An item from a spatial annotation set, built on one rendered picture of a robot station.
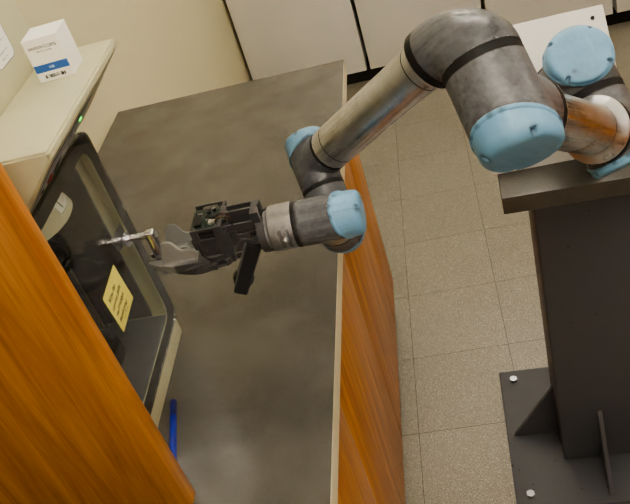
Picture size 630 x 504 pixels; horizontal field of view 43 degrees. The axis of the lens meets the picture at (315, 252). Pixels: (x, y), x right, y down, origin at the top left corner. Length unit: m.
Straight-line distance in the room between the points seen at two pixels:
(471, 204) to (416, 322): 0.67
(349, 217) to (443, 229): 1.91
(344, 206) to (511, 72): 0.33
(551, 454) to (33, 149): 1.71
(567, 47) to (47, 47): 0.86
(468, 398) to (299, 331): 1.15
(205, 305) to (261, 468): 0.43
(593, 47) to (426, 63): 0.42
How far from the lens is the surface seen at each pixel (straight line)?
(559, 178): 1.64
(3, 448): 1.21
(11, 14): 1.22
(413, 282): 2.91
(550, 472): 2.29
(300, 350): 1.39
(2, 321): 1.02
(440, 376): 2.56
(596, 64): 1.47
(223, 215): 1.27
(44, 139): 0.99
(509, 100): 1.06
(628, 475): 2.28
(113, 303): 1.26
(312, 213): 1.23
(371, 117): 1.24
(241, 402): 1.35
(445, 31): 1.11
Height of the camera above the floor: 1.87
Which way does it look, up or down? 36 degrees down
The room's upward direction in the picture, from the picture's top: 19 degrees counter-clockwise
